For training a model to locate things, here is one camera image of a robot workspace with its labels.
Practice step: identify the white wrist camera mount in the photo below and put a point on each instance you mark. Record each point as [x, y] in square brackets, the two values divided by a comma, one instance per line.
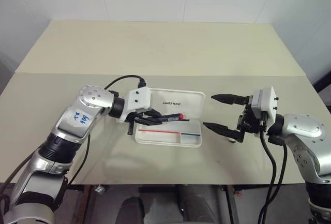
[265, 102]
[137, 100]

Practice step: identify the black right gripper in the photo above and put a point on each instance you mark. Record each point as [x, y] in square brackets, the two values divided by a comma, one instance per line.
[252, 123]

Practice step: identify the white Unitree pencil case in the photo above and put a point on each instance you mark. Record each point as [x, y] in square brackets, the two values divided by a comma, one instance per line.
[181, 105]

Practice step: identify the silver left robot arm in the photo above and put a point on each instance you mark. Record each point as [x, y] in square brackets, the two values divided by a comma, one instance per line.
[96, 97]

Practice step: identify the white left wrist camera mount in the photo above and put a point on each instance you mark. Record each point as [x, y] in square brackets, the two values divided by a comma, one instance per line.
[137, 100]

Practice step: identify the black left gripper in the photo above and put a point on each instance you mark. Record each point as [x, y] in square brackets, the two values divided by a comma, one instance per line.
[141, 116]

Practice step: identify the white sticker with blue writing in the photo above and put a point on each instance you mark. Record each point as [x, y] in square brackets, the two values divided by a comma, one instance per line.
[81, 119]

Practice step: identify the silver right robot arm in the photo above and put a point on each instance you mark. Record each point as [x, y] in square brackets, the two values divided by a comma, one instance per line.
[305, 128]

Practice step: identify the black marker with red cap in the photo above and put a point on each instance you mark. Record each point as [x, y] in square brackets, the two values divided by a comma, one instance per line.
[172, 117]

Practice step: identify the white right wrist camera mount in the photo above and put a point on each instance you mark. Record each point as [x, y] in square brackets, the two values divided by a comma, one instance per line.
[265, 102]

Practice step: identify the small metal bracket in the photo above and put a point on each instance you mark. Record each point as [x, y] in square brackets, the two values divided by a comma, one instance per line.
[99, 189]

